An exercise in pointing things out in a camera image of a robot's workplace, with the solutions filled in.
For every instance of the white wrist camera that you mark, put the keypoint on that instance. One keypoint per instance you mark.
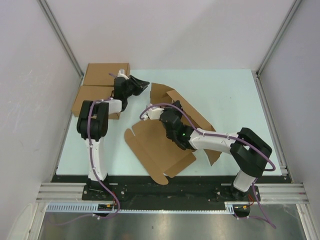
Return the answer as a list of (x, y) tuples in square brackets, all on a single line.
[(121, 74), (152, 112)]

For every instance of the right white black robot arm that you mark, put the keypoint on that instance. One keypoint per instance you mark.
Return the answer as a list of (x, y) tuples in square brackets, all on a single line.
[(249, 151)]

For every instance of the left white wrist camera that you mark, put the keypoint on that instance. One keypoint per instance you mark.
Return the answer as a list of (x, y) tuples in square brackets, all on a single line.
[(121, 74)]

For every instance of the right aluminium frame post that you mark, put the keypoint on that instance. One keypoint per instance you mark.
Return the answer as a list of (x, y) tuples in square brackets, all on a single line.
[(279, 35)]

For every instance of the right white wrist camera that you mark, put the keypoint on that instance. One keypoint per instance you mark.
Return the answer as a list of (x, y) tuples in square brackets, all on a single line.
[(152, 112)]

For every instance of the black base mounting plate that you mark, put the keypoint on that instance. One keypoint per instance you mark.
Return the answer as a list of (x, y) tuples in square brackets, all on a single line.
[(215, 188)]

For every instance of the aluminium front rail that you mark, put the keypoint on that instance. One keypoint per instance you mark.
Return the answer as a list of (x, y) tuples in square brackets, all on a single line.
[(266, 193)]

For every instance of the aluminium frame post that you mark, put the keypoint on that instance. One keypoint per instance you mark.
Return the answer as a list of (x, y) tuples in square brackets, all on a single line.
[(52, 20), (279, 35)]

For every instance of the white slotted cable duct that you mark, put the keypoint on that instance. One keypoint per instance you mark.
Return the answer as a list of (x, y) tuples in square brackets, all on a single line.
[(104, 208)]

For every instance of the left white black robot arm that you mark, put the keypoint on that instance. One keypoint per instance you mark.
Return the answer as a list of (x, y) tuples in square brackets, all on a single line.
[(93, 119)]

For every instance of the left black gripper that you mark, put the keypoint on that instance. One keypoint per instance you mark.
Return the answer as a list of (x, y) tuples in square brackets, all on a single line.
[(142, 84)]

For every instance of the left aluminium frame post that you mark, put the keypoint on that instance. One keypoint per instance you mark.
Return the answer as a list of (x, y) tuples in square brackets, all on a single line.
[(52, 20)]

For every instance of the cardboard box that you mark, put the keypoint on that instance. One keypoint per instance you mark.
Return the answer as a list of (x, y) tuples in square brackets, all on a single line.
[(147, 139), (95, 93), (103, 74)]

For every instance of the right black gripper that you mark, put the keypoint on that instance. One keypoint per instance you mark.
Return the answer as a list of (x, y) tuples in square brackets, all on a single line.
[(175, 109)]

